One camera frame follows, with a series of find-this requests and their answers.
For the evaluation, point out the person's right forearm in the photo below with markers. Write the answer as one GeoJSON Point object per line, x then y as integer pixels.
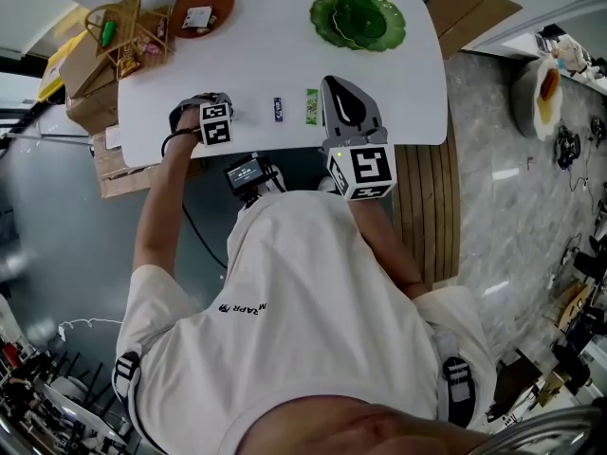
{"type": "Point", "coordinates": [389, 249]}

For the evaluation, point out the brown leaf-shaped bowl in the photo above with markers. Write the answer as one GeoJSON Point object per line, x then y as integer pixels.
{"type": "Point", "coordinates": [223, 5]}

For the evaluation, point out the silver headset rim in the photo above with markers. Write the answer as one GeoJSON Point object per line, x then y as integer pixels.
{"type": "Point", "coordinates": [550, 431]}

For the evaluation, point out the person's left forearm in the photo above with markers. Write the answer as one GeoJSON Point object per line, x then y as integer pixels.
{"type": "Point", "coordinates": [161, 206]}

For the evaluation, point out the black floor robot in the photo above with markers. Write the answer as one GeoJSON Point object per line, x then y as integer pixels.
{"type": "Point", "coordinates": [567, 145]}
{"type": "Point", "coordinates": [598, 131]}

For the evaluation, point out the person's white t-shirt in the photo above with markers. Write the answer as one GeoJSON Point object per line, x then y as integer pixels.
{"type": "Point", "coordinates": [303, 311]}

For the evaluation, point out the white shoe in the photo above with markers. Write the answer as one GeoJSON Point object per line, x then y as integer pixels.
{"type": "Point", "coordinates": [327, 184]}
{"type": "Point", "coordinates": [277, 180]}

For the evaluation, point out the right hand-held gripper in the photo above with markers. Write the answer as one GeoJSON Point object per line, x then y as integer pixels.
{"type": "Point", "coordinates": [372, 169]}

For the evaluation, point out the yellow bin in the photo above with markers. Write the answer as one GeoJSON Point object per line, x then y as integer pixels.
{"type": "Point", "coordinates": [49, 74]}

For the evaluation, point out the wooden slatted platform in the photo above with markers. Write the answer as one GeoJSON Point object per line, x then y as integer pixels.
{"type": "Point", "coordinates": [427, 206]}

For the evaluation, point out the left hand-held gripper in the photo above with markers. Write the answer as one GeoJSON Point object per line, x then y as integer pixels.
{"type": "Point", "coordinates": [215, 123]}

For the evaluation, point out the green snack packet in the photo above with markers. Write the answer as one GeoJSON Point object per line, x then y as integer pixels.
{"type": "Point", "coordinates": [311, 106]}

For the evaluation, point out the person's left hand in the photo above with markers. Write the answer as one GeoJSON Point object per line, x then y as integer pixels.
{"type": "Point", "coordinates": [189, 121]}

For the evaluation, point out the large cardboard box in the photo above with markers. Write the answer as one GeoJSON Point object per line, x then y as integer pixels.
{"type": "Point", "coordinates": [137, 178]}

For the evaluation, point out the blue snack packet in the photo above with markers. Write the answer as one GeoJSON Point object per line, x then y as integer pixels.
{"type": "Point", "coordinates": [278, 109]}

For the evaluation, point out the green tiered glass plate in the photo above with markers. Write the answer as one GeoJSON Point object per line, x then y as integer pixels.
{"type": "Point", "coordinates": [360, 17]}

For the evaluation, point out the person's face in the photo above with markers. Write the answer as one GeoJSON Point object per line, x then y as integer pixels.
{"type": "Point", "coordinates": [370, 427]}

